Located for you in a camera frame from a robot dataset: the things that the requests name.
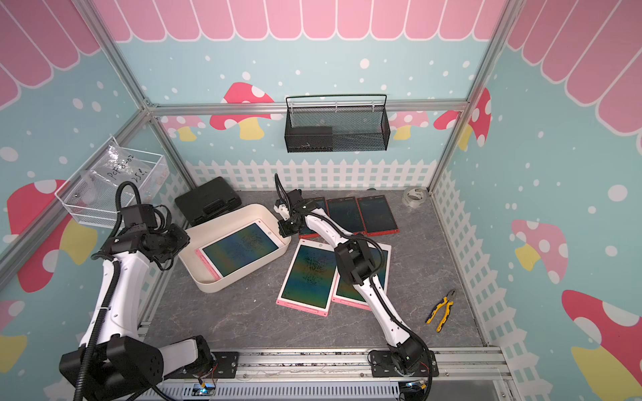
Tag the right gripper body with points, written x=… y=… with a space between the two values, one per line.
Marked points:
x=288 y=226

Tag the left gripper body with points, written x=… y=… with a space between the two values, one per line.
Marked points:
x=170 y=242

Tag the red writing tablet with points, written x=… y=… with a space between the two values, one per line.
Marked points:
x=377 y=216
x=345 y=213
x=314 y=218

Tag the pink writing tablet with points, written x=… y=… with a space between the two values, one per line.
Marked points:
x=239 y=249
x=310 y=280
x=346 y=294

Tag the cream plastic storage box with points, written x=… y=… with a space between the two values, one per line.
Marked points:
x=219 y=227

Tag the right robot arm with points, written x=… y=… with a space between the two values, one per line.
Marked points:
x=359 y=260

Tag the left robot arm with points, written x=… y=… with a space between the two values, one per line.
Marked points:
x=112 y=361

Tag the black box in basket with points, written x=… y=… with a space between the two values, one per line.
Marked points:
x=309 y=139

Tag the clear plastic bag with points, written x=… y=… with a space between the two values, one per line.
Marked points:
x=115 y=166

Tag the black case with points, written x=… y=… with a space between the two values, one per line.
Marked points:
x=208 y=201

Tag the clear tape roll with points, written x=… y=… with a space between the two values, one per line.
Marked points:
x=415 y=197

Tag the yellow black pliers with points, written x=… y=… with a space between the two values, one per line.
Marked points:
x=442 y=310

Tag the white wire wall basket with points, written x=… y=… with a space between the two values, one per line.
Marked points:
x=104 y=214

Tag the black mesh wall basket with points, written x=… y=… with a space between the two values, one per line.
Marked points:
x=359 y=122

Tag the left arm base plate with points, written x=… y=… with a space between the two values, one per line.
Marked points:
x=220 y=365

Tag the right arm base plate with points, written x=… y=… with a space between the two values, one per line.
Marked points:
x=384 y=364

